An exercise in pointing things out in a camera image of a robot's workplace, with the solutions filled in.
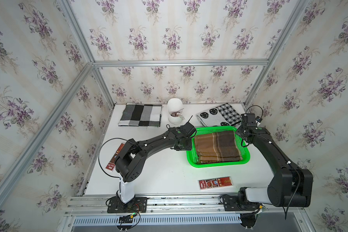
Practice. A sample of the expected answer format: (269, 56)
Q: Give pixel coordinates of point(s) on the brown plaid fringed scarf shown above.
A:
(217, 147)

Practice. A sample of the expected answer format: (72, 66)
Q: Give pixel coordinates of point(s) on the black white checkered scarf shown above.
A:
(141, 115)

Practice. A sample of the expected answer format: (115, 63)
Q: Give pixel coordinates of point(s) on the red flat packet front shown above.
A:
(220, 182)

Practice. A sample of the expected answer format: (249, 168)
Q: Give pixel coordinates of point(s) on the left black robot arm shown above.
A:
(131, 159)

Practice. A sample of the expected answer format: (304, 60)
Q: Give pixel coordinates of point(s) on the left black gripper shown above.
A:
(189, 147)

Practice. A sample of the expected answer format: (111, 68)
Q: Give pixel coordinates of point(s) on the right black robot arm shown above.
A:
(290, 186)

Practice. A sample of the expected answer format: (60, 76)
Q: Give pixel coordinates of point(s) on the red snack packet left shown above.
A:
(112, 163)

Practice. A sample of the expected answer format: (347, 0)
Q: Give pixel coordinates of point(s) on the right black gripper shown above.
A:
(239, 128)

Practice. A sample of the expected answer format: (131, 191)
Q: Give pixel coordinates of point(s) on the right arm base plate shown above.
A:
(234, 203)

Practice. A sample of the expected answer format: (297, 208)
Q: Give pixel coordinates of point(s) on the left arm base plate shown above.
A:
(136, 205)

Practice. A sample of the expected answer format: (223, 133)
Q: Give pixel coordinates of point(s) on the aluminium front rail frame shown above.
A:
(190, 213)

